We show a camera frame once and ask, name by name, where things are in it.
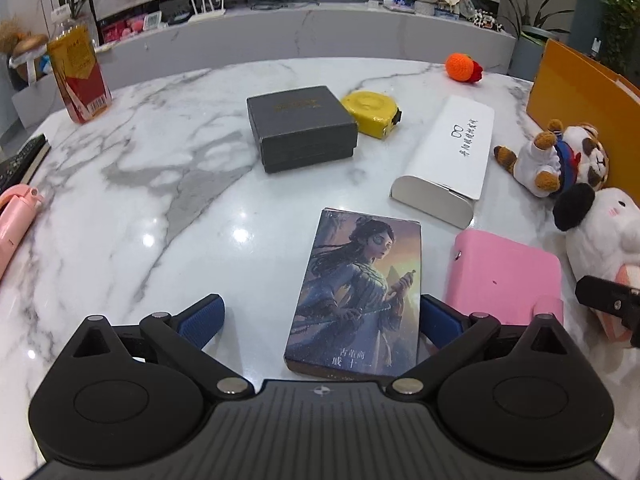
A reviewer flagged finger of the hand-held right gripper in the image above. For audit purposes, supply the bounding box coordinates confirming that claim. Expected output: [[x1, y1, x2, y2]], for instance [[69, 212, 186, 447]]
[[575, 275, 640, 348]]

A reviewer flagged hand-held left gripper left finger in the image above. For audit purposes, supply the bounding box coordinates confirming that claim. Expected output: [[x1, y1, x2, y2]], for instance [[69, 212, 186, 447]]
[[70, 294, 252, 401]]

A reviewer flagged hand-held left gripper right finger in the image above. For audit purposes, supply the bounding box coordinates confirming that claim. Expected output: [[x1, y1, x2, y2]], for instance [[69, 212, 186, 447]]
[[386, 295, 571, 401]]

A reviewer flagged illustrated card box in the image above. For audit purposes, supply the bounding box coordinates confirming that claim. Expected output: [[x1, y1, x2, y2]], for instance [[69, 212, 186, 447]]
[[283, 206, 422, 380]]

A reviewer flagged white glasses case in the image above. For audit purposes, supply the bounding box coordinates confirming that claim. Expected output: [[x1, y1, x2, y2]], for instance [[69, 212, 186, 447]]
[[390, 94, 496, 228]]

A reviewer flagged dark grey gift box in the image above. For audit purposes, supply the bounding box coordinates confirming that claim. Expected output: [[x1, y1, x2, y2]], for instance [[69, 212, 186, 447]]
[[246, 85, 359, 174]]

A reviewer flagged white plush toy black ear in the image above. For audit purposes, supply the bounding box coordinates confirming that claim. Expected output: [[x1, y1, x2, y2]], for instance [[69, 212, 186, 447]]
[[552, 182, 640, 348]]

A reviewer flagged pink pouch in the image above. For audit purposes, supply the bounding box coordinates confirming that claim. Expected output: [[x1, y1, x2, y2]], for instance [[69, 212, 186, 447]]
[[445, 230, 565, 328]]

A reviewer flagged brown white plush dog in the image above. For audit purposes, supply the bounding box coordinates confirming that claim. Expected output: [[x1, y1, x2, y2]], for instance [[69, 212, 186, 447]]
[[494, 119, 610, 198]]

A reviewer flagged orange cardboard box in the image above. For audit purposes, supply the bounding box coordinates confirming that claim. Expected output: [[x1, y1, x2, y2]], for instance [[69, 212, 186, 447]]
[[526, 39, 640, 191]]

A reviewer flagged pink selfie stick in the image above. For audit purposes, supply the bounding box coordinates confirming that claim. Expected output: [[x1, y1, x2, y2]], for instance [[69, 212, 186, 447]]
[[0, 184, 45, 281]]

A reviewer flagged yellow tape measure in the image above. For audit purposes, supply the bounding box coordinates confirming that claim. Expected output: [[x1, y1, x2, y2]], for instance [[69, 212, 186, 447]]
[[342, 91, 403, 138]]

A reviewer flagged black remote control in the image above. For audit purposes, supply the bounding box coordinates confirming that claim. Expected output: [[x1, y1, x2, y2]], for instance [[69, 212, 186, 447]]
[[0, 133, 52, 186]]

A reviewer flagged orange crochet toy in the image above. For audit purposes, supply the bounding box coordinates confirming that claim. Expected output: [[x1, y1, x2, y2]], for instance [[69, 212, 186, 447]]
[[445, 52, 485, 84]]

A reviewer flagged large potted plant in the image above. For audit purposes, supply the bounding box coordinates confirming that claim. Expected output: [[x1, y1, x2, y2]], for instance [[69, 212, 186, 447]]
[[495, 0, 576, 81]]

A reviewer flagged tea drink bottle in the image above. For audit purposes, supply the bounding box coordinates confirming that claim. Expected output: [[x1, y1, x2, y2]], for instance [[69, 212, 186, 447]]
[[46, 16, 113, 125]]

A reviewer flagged marble television cabinet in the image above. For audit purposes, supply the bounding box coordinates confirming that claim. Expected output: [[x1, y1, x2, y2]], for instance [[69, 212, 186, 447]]
[[10, 0, 518, 128]]

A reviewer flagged cow print toy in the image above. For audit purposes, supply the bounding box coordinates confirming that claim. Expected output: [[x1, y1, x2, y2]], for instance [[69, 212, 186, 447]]
[[472, 10, 503, 32]]

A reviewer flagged white router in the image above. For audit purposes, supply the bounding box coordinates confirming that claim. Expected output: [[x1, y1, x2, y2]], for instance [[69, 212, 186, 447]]
[[187, 0, 227, 23]]

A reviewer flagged dried plant decoration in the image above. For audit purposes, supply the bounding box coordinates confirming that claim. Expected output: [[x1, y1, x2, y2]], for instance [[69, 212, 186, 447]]
[[0, 17, 53, 92]]

